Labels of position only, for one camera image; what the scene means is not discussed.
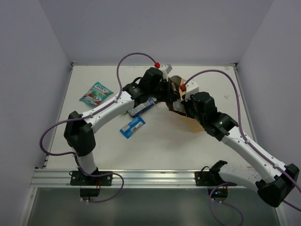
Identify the teal snack packet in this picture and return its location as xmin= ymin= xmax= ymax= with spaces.
xmin=79 ymin=82 xmax=113 ymax=107

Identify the blue snack packet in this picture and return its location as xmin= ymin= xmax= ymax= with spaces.
xmin=119 ymin=115 xmax=145 ymax=139

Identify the right black controller box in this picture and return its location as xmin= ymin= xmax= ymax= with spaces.
xmin=207 ymin=187 xmax=228 ymax=199

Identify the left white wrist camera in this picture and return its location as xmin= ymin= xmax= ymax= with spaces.
xmin=159 ymin=64 xmax=172 ymax=81

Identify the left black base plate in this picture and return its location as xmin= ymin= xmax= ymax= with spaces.
xmin=69 ymin=170 xmax=112 ymax=186

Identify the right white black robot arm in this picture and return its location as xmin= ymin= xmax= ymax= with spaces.
xmin=181 ymin=92 xmax=300 ymax=207

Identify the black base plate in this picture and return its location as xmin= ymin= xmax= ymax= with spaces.
xmin=69 ymin=170 xmax=112 ymax=186
xmin=194 ymin=166 xmax=225 ymax=186

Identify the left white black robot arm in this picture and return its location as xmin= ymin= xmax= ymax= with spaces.
xmin=63 ymin=65 xmax=175 ymax=185

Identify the black snack bag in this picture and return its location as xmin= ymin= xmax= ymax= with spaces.
xmin=166 ymin=75 xmax=186 ymax=116

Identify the brown paper bag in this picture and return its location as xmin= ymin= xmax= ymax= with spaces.
xmin=166 ymin=75 xmax=204 ymax=134

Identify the left black controller box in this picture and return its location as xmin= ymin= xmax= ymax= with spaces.
xmin=79 ymin=187 xmax=100 ymax=200

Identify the black controller box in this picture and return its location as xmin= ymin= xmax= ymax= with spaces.
xmin=79 ymin=187 xmax=100 ymax=200
xmin=207 ymin=187 xmax=228 ymax=199

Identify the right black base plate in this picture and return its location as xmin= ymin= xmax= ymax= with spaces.
xmin=194 ymin=166 xmax=225 ymax=186

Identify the aluminium mounting rail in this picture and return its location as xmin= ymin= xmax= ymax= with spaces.
xmin=30 ymin=169 xmax=219 ymax=189

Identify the blue kettle chips bag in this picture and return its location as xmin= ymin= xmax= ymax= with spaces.
xmin=127 ymin=97 xmax=157 ymax=118

